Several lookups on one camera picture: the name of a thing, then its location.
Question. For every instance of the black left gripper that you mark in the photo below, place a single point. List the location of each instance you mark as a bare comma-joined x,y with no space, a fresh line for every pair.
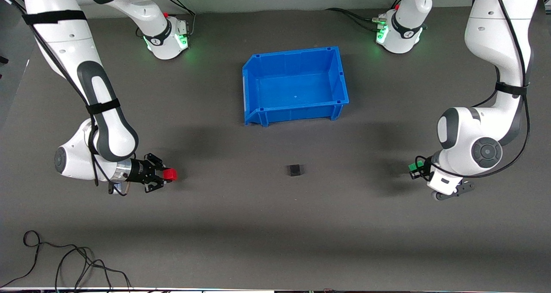
423,167

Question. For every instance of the small red cube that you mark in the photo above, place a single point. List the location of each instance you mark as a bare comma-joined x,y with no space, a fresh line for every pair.
171,175

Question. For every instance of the dark gray table mat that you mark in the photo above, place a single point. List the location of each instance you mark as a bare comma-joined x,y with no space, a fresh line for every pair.
275,224

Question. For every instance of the small green cube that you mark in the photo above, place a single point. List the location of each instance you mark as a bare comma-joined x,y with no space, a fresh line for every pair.
416,167

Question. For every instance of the small black cube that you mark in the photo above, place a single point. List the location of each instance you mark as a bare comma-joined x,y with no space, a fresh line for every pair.
294,170

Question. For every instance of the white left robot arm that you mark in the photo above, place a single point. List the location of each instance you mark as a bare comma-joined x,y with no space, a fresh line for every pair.
490,30

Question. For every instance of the blue plastic storage bin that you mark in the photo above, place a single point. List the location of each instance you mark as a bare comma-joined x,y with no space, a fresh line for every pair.
297,86

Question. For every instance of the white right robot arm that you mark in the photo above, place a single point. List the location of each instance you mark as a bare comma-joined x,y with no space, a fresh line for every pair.
107,129

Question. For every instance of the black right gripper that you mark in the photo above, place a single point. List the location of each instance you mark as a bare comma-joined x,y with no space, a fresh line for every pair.
138,171

